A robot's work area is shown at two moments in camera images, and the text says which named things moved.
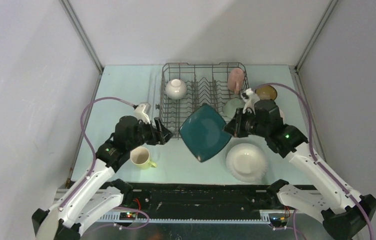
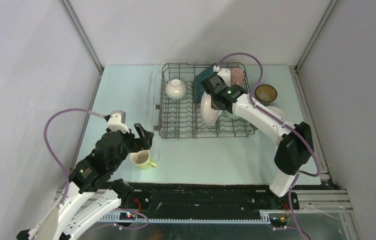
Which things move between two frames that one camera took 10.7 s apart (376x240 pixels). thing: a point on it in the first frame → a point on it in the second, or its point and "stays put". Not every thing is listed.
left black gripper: [166, 134] → [145, 141]
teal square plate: [203, 132] → [199, 90]
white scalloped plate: [246, 163] → [210, 116]
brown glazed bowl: [268, 92] stays put
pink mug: [236, 80] stays put
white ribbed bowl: [175, 89] stays put
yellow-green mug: [140, 156] stays put
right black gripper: [241, 116] → [228, 86]
